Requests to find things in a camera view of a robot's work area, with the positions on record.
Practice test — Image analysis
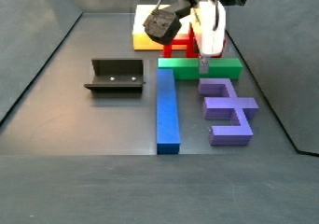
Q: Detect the black bracket holder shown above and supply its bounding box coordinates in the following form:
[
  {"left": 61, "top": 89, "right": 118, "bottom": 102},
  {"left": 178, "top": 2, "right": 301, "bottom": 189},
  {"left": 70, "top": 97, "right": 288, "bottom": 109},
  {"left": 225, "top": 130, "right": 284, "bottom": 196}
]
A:
[{"left": 85, "top": 59, "right": 145, "bottom": 91}]

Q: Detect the purple branched block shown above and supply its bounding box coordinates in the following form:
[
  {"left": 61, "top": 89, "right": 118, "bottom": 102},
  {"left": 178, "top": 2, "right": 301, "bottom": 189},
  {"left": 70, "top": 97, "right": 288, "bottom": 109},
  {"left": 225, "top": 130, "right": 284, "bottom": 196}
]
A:
[{"left": 198, "top": 78, "right": 260, "bottom": 146}]

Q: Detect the red cross-shaped block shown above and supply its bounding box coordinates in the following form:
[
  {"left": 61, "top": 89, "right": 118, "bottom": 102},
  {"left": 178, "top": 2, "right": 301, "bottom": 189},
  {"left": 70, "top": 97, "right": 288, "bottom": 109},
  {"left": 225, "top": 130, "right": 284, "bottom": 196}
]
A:
[{"left": 162, "top": 21, "right": 229, "bottom": 60}]

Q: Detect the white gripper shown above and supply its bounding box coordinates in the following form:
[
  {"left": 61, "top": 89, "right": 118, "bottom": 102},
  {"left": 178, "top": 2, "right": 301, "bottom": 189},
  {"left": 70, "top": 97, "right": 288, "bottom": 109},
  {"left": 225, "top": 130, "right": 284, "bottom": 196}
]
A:
[{"left": 193, "top": 0, "right": 226, "bottom": 74}]

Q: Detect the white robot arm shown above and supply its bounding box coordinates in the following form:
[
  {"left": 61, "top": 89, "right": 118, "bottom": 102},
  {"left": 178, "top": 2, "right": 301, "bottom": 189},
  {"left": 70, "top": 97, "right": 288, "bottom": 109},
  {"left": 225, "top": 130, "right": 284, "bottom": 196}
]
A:
[{"left": 189, "top": 0, "right": 249, "bottom": 74}]

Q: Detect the yellow slotted board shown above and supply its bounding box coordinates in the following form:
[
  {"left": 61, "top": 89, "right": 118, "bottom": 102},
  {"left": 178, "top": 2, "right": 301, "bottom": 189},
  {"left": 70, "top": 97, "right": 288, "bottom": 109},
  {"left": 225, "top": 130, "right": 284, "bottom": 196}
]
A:
[{"left": 133, "top": 5, "right": 192, "bottom": 50}]

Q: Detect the blue bar block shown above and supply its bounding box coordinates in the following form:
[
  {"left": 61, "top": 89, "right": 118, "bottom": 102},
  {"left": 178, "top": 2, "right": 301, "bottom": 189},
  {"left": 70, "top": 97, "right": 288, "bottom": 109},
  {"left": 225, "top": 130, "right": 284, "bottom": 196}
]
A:
[{"left": 157, "top": 69, "right": 181, "bottom": 154}]

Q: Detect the green bar block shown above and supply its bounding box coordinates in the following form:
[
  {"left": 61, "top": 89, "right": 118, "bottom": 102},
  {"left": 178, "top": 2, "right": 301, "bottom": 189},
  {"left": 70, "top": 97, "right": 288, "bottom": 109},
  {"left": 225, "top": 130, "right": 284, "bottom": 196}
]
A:
[{"left": 159, "top": 58, "right": 244, "bottom": 79}]

